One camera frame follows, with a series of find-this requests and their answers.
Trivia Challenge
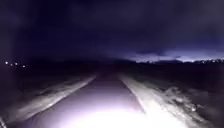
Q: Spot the pale grass verge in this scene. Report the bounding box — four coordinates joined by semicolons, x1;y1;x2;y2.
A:
118;68;224;128
0;71;99;128

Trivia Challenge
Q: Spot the dark row of trees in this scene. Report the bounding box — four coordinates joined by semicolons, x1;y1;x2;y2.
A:
29;58;224;68

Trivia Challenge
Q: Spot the dark asphalt path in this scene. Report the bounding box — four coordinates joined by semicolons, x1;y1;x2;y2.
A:
14;68;158;128

